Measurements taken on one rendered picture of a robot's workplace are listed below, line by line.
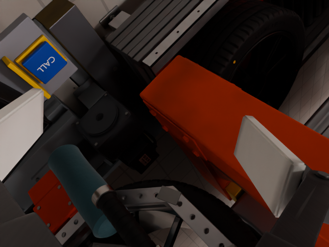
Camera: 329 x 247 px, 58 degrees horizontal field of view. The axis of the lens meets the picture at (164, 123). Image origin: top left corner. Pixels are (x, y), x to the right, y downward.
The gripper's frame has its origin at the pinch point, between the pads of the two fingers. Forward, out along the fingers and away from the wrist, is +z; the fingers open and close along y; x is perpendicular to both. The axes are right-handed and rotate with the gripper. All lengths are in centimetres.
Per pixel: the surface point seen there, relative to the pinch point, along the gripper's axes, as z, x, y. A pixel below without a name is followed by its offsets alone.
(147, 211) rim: 53, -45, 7
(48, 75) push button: 50, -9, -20
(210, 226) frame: 35, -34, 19
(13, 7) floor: 91, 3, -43
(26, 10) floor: 93, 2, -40
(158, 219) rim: 58, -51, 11
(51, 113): 88, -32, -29
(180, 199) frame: 43, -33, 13
